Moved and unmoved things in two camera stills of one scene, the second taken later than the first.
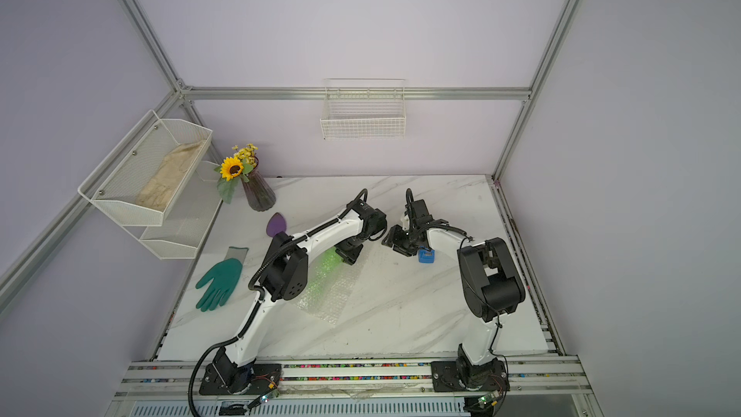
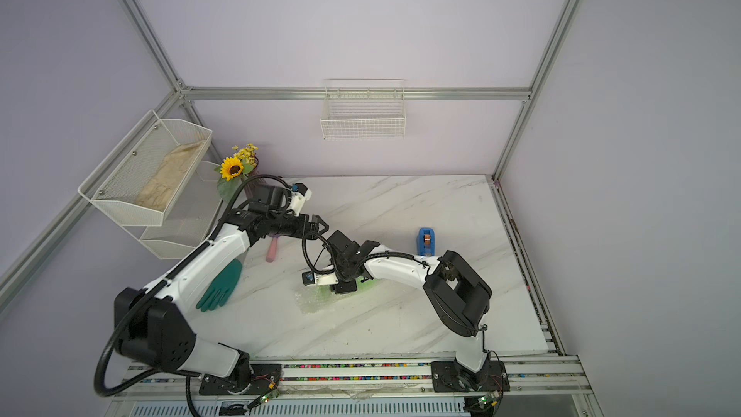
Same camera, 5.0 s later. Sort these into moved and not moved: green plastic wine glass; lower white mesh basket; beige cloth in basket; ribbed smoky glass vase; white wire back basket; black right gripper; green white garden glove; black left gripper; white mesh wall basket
Moved: black right gripper; black left gripper; green plastic wine glass
Not moved: lower white mesh basket; ribbed smoky glass vase; white wire back basket; green white garden glove; beige cloth in basket; white mesh wall basket
